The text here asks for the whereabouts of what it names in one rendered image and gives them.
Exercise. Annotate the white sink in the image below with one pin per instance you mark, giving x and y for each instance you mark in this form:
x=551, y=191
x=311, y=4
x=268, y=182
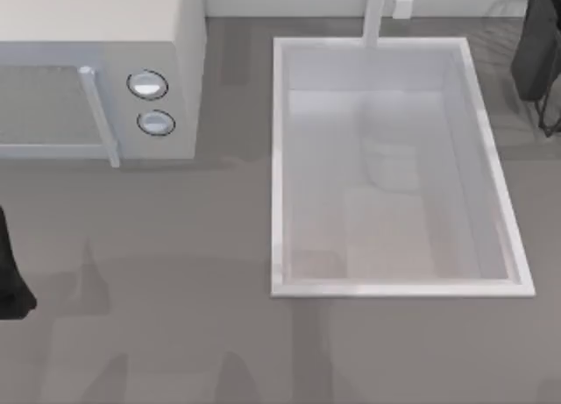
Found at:
x=394, y=167

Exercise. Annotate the small microwave knob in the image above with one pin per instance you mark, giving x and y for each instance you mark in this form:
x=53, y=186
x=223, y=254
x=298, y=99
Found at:
x=156, y=123

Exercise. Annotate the pale microwave oven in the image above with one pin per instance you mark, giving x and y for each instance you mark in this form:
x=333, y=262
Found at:
x=188, y=71

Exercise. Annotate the large microwave knob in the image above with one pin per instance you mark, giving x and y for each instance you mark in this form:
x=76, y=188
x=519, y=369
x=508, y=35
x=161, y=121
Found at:
x=147, y=84

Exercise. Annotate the tall white tap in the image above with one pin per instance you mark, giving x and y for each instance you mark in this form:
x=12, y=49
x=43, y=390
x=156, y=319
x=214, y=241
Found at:
x=373, y=14

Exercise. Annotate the microwave door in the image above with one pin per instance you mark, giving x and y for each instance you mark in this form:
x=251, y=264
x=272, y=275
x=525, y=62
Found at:
x=39, y=106

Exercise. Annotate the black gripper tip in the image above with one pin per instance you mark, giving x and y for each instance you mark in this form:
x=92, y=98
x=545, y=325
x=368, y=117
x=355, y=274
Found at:
x=11, y=277

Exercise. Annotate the white wall socket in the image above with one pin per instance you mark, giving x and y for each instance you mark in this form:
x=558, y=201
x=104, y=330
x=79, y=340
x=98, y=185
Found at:
x=402, y=6

